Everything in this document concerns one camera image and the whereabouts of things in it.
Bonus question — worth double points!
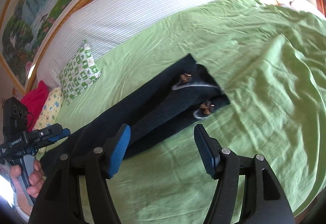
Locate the black pants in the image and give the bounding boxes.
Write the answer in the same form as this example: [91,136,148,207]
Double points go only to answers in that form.
[40,55,230,175]

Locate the left hand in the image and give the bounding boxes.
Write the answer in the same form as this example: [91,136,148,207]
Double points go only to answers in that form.
[10,159,45,199]

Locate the yellow cartoon print pillow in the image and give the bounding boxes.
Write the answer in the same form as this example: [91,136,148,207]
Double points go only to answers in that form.
[33,87,65,130]

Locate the red blanket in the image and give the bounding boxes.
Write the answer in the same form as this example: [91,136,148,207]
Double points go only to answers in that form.
[20,81,49,132]

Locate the green white checkered pillow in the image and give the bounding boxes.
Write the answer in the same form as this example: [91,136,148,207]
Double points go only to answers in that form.
[58,40,101,104]

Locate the green bed sheet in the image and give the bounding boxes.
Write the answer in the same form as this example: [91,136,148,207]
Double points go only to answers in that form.
[35,0,326,224]

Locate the white striped quilt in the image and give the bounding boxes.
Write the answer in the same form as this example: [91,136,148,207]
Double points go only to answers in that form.
[35,0,225,90]

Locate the gold framed landscape painting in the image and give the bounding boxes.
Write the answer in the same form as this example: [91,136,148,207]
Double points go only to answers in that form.
[1,0,93,95]

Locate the black camera box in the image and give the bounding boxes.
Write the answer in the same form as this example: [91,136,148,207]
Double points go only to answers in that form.
[3,97,28,137]

